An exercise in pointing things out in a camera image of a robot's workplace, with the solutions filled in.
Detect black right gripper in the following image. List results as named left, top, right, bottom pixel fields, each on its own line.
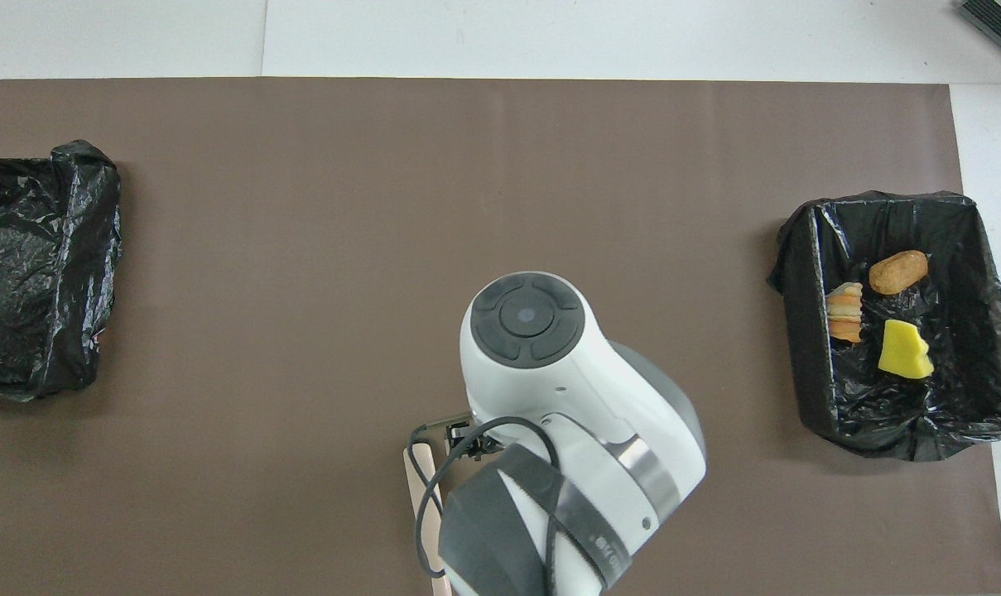
left=445, top=419, right=503, bottom=461

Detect beige hand brush black bristles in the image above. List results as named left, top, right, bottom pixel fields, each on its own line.
left=402, top=442, right=454, bottom=596

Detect beige foam scrap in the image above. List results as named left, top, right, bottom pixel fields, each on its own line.
left=825, top=281, right=864, bottom=344

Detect yellow sponge piece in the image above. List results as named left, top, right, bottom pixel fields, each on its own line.
left=878, top=319, right=936, bottom=380

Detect brown bread-like trash piece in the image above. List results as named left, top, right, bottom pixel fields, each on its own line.
left=869, top=250, right=930, bottom=296

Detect black bag lined bin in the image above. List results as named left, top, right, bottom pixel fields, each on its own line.
left=0, top=139, right=123, bottom=402
left=768, top=190, right=1001, bottom=462

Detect brown paper table mat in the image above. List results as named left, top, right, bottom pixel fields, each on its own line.
left=0, top=78, right=1001, bottom=596

